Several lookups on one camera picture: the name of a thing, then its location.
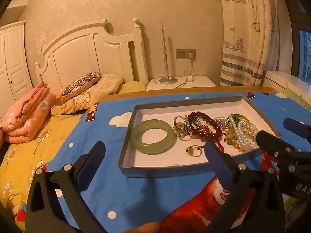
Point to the yellow quilted pillow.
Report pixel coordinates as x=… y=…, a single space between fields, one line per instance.
x=108 y=84

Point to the white wooden headboard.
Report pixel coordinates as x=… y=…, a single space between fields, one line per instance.
x=88 y=48

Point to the blue cartoon tablecloth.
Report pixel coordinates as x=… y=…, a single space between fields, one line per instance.
x=191 y=200

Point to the green gold pendant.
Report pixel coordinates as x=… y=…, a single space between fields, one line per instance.
x=238 y=117

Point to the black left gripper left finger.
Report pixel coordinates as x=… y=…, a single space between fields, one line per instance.
x=44 y=212

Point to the pink folded quilt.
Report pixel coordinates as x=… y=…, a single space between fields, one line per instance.
x=23 y=120

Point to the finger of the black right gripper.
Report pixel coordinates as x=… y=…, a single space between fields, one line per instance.
x=298 y=128
x=273 y=145

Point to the wall power outlet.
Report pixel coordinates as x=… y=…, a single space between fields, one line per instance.
x=185 y=54

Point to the white wardrobe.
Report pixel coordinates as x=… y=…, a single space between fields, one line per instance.
x=15 y=80

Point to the white nightstand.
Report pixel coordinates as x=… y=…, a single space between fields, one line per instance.
x=180 y=82

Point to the window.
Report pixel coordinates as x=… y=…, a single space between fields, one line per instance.
x=301 y=44

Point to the embroidered patterned pillow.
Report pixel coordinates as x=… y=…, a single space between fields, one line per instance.
x=80 y=85

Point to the yellow floral bedsheet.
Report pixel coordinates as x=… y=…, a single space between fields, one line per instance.
x=22 y=160

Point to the green jade bangle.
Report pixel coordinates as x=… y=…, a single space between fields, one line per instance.
x=152 y=137

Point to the silver pearl brooch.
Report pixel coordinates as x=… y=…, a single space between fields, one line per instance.
x=223 y=122

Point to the white desk lamp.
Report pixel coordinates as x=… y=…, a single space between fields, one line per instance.
x=166 y=58

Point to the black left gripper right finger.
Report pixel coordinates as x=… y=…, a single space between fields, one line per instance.
x=255 y=202

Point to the boat print curtain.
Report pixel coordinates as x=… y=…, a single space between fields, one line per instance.
x=257 y=37

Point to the grey shallow cardboard tray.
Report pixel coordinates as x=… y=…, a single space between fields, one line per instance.
x=187 y=157

